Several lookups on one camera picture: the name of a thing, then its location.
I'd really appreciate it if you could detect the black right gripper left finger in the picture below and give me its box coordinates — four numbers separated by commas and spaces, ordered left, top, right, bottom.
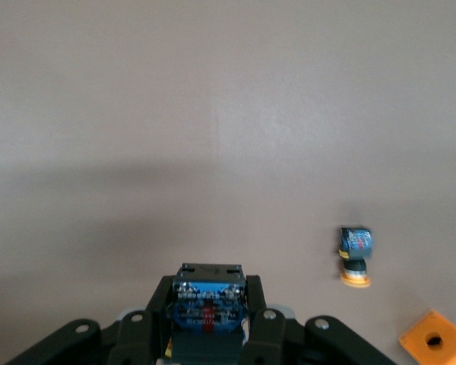
7, 275, 176, 365

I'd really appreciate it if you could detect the orange push button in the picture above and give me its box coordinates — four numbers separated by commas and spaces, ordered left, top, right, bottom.
333, 224, 375, 290

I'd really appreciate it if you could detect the brown table cover mat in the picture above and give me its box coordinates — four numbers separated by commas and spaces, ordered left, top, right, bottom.
0, 0, 456, 365

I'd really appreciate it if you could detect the orange and black button box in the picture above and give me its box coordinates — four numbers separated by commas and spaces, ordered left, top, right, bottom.
397, 308, 456, 365

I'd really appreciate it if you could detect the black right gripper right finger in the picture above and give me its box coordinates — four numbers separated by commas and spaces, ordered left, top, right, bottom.
242, 274, 398, 365

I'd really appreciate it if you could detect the red push button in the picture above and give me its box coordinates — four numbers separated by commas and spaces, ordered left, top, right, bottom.
166, 262, 251, 365

